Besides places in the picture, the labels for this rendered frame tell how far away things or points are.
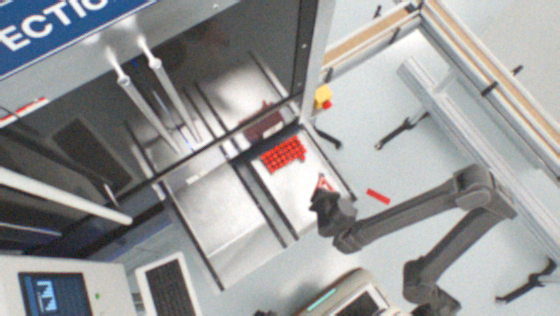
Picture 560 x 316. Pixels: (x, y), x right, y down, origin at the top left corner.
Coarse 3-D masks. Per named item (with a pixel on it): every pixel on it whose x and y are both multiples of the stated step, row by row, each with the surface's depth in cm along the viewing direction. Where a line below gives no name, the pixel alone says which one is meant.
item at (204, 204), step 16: (208, 176) 158; (224, 176) 158; (176, 192) 156; (192, 192) 156; (208, 192) 156; (224, 192) 156; (240, 192) 156; (192, 208) 154; (208, 208) 154; (224, 208) 154; (240, 208) 154; (256, 208) 151; (192, 224) 152; (208, 224) 152; (224, 224) 152; (240, 224) 152; (256, 224) 149; (208, 240) 150; (224, 240) 151; (208, 256) 148
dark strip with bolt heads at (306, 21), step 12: (312, 0) 88; (300, 12) 90; (312, 12) 93; (300, 24) 94; (312, 24) 98; (300, 36) 100; (300, 48) 105; (300, 60) 112; (300, 72) 119; (300, 84) 126
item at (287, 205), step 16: (304, 144) 162; (320, 160) 160; (272, 176) 158; (288, 176) 158; (304, 176) 158; (272, 192) 155; (288, 192) 156; (304, 192) 156; (288, 208) 154; (304, 208) 154; (304, 224) 153
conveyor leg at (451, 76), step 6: (450, 72) 186; (444, 78) 193; (450, 78) 188; (456, 78) 186; (444, 84) 194; (450, 84) 192; (438, 90) 200; (444, 90) 198; (438, 96) 205; (420, 108) 224; (414, 114) 233; (420, 114) 228; (408, 120) 243; (414, 120) 237
